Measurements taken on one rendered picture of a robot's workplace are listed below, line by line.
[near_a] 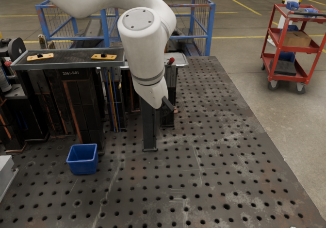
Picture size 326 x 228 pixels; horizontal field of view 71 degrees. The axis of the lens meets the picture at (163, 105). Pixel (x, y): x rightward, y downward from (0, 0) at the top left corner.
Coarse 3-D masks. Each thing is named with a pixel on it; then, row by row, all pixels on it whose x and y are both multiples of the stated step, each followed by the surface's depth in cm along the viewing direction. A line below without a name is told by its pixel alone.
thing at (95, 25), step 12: (48, 0) 290; (72, 24) 380; (96, 24) 355; (48, 36) 284; (72, 36) 379; (84, 36) 305; (96, 36) 289; (108, 36) 287; (72, 48) 368; (84, 48) 330
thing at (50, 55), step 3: (39, 54) 80; (42, 54) 80; (45, 54) 82; (48, 54) 82; (51, 54) 82; (30, 57) 80; (33, 57) 80; (36, 57) 80; (39, 57) 80; (42, 57) 80; (45, 57) 80; (48, 57) 80; (51, 57) 80; (27, 60) 78; (30, 60) 78
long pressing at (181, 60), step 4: (176, 52) 128; (164, 56) 123; (168, 56) 123; (172, 56) 123; (176, 56) 123; (180, 56) 123; (184, 56) 124; (8, 60) 118; (176, 60) 118; (180, 60) 118; (184, 60) 118; (176, 64) 114; (180, 64) 114; (184, 64) 114; (188, 64) 116; (120, 68) 111; (124, 68) 111; (128, 68) 111
